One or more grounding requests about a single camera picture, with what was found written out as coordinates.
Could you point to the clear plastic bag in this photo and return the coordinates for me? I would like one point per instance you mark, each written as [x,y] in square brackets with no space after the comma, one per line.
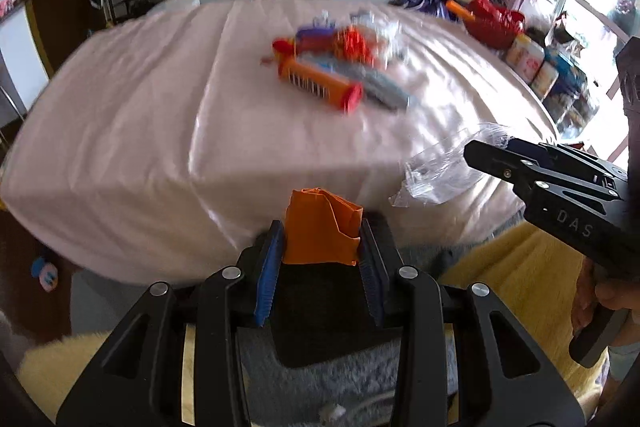
[439,173]

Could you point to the orange wrapper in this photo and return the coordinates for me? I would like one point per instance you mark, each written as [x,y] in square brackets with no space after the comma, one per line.
[321,227]

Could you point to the pink satin tablecloth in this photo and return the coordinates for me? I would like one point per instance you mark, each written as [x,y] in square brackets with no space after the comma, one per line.
[162,147]

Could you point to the white bottle orange label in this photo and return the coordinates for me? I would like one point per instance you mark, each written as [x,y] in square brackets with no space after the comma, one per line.
[544,80]

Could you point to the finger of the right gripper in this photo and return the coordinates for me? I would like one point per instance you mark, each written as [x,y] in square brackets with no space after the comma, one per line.
[499,163]
[532,151]

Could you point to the red plastic basket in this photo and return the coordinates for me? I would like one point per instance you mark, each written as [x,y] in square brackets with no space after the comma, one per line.
[493,25]

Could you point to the blue round cookie tin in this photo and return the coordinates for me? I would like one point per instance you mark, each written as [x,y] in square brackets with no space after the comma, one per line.
[573,101]

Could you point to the black trash bin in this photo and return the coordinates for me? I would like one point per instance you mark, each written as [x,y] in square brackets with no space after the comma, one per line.
[319,312]

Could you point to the white bottle pink label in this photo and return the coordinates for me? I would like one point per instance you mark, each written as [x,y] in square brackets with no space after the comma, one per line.
[525,57]

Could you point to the yellow fluffy cushion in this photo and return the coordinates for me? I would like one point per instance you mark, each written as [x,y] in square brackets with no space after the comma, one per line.
[535,275]

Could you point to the grey foil snack packet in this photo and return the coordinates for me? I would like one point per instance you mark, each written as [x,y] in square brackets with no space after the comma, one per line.
[376,85]

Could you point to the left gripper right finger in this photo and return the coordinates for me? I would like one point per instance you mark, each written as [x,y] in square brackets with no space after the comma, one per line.
[379,259]

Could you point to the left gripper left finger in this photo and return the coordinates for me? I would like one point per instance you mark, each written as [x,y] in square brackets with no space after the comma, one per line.
[267,271]

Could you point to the person's right hand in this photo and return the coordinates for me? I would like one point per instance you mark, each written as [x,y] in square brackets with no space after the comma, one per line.
[613,294]

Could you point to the purple wrapper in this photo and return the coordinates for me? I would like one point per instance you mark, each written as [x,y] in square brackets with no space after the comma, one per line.
[315,39]

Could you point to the orange foam stick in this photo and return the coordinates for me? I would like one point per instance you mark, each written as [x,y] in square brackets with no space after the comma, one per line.
[459,11]

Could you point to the orange tube with red cap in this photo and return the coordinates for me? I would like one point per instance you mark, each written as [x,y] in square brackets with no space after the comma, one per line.
[338,91]

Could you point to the white crumpled plastic wrapper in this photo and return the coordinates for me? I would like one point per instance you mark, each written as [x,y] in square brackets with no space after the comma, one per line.
[384,37]

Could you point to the red crumpled wrapper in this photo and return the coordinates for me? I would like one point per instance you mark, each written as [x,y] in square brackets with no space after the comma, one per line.
[351,45]

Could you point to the white round stool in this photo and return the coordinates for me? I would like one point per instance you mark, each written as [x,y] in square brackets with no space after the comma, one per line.
[174,6]

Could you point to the cartoon plush slipper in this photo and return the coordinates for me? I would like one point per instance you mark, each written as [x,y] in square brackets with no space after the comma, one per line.
[45,272]

